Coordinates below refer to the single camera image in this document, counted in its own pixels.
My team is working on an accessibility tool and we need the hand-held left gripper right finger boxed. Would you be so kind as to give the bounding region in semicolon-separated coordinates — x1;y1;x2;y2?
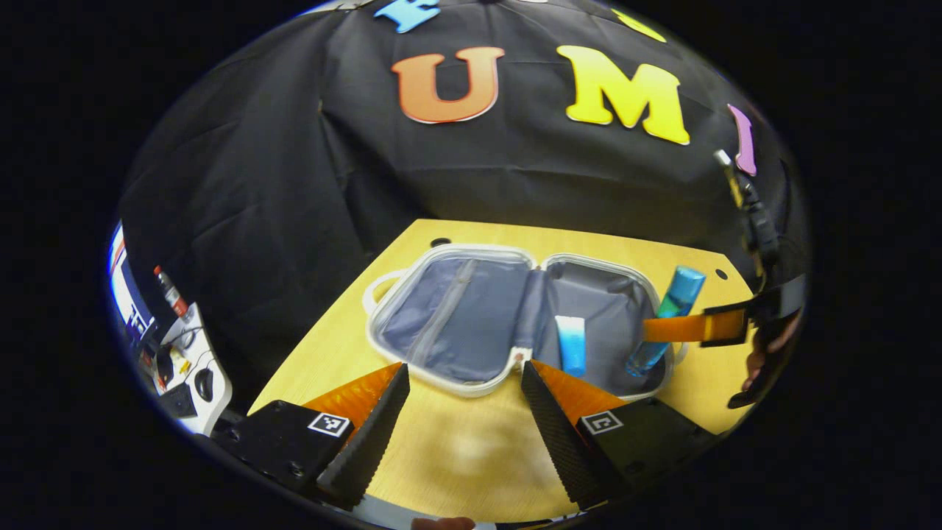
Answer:
520;359;726;511

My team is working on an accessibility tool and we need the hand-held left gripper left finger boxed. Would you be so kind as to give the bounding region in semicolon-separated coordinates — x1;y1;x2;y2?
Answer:
213;361;411;511

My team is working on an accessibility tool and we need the teal blue bottle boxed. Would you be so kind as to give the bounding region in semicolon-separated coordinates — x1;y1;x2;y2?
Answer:
626;266;707;378

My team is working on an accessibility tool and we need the white and blue tube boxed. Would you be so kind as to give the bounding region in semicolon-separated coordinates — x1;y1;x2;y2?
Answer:
554;315;587;378

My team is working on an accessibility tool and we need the white suitcase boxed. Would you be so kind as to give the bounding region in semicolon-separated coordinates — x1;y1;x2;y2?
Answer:
362;243;689;400

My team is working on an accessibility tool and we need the white side desk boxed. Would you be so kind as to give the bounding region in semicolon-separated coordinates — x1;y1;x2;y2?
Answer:
110;221;235;437

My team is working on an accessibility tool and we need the black device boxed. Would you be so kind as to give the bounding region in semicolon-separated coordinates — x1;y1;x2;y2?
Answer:
158;381;199;420

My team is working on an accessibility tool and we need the red bottle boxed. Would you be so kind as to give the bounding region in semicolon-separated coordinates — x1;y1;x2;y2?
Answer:
153;265;190;319

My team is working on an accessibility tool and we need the black backdrop cloth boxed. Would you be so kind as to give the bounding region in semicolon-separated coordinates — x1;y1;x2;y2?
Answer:
118;0;792;409

